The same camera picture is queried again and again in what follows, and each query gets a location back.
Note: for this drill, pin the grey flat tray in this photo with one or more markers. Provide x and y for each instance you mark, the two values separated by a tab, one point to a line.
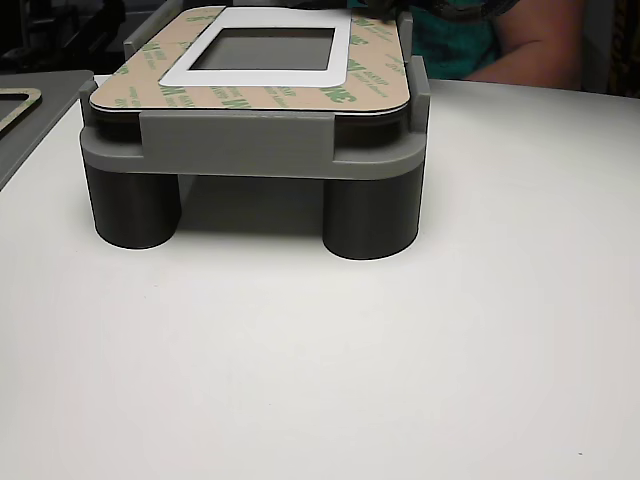
50	130

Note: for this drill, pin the person forearm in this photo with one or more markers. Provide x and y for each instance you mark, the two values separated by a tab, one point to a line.
540	50

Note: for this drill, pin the teal shirt torso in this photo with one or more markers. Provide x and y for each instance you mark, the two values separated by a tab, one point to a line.
450	45

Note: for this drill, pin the brown liner frame piece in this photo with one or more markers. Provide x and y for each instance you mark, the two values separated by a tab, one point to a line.
15	92

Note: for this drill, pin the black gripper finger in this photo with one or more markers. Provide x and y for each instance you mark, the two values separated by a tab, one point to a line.
385	6

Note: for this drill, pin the grey printed fixture stand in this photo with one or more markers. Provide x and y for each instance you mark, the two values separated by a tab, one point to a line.
235	145

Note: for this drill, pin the white panel with window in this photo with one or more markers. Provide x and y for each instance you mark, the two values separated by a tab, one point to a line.
250	79

